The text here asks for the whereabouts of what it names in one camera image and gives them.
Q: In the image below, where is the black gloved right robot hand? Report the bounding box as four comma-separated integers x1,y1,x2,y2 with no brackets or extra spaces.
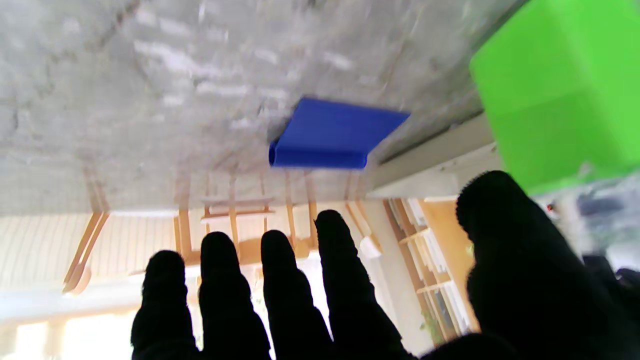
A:
131,170,640,360

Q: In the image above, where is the green square jar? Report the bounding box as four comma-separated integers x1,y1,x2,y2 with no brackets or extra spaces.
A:
469,0,640,271

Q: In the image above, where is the blue plastic scraper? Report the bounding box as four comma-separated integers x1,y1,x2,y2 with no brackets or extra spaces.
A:
268,97,411,169

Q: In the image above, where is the printed room backdrop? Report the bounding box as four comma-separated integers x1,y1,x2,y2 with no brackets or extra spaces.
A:
0,170,483,360

